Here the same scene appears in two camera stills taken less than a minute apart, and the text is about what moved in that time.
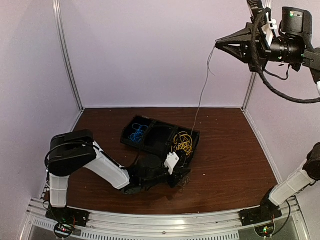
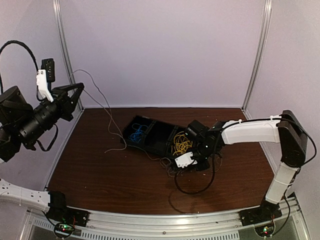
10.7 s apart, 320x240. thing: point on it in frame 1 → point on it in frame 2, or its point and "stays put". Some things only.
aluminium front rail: [227, 226] stays put
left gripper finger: [184, 171] → [64, 89]
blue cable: [137, 136] stays put
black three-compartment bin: [158, 136] stays put
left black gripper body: [176, 173] → [63, 110]
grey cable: [208, 67] → [126, 146]
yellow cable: [182, 141] stays put
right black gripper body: [263, 52] → [205, 165]
